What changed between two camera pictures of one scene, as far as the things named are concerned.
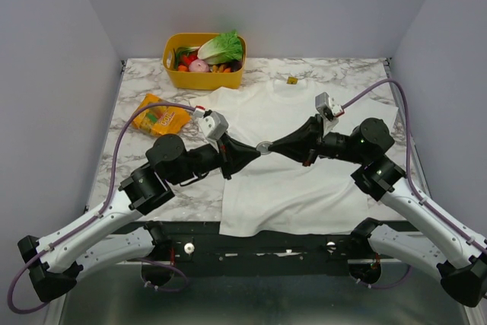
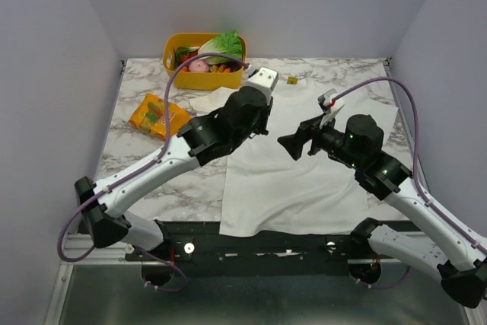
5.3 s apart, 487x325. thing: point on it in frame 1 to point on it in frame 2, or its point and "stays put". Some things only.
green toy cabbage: [224, 48] stays put
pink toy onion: [198, 65] stays put
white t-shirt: [271, 194] stays put
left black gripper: [233, 156] to [265, 112]
